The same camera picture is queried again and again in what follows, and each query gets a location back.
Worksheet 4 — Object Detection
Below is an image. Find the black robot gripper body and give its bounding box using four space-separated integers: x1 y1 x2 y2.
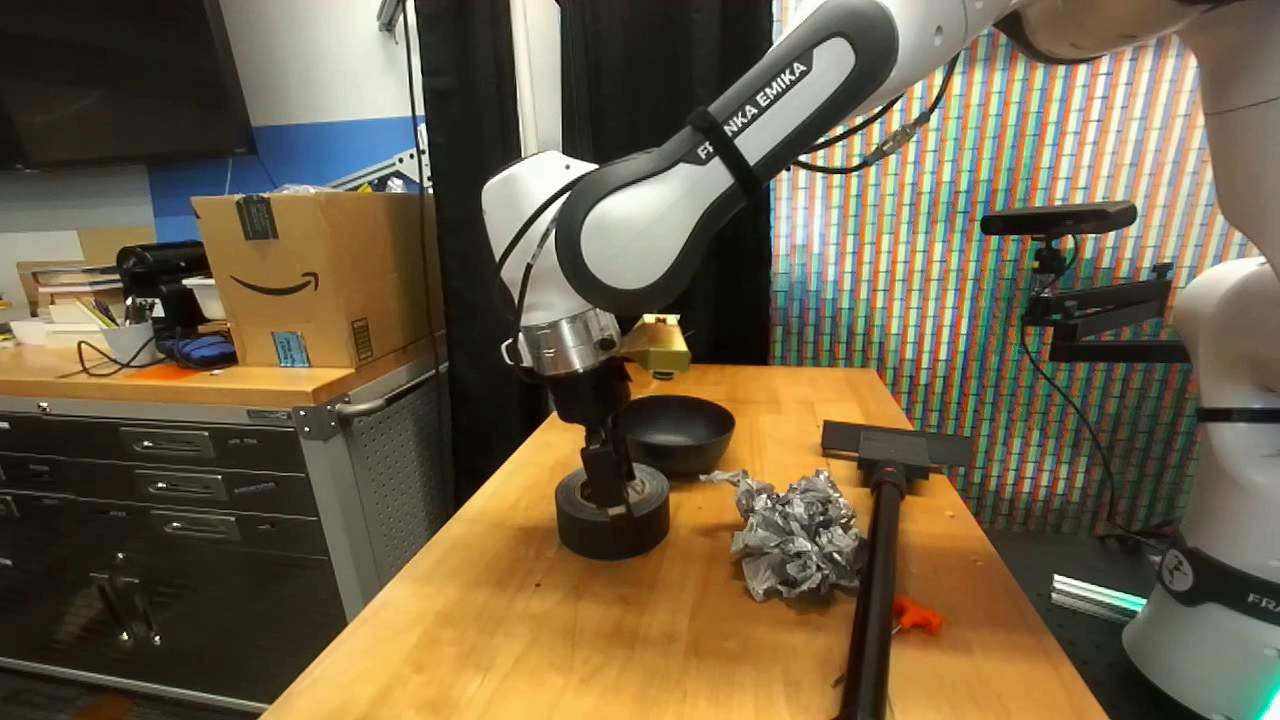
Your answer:
548 361 630 457

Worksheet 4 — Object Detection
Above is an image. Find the black masking tape roll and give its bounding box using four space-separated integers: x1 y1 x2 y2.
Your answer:
555 463 666 559

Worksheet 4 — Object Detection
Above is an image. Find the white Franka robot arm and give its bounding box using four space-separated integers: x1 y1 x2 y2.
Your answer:
480 0 1280 515

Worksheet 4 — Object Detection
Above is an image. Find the black bowl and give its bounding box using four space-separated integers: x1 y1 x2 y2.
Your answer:
619 397 737 482

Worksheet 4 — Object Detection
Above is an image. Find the crumpled silver foil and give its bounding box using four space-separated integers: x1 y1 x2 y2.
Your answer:
703 470 862 602

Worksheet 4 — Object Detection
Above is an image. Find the black squeegee tool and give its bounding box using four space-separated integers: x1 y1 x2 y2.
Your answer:
821 420 973 720

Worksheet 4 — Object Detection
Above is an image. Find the Amazon cardboard box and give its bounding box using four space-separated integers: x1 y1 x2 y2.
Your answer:
192 191 445 368

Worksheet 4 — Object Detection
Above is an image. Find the black curtain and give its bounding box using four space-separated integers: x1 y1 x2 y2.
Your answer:
415 0 806 503

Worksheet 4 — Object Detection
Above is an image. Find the orange clip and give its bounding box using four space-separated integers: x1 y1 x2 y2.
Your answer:
890 595 943 635

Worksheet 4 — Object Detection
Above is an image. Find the grey metal cabinet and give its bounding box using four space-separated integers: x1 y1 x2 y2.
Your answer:
0 368 449 713

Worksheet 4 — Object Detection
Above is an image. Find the brass wrist camera mount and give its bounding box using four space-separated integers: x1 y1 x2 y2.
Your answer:
619 314 693 377

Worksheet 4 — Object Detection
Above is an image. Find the black stereo camera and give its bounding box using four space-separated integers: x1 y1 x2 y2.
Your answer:
980 200 1137 240

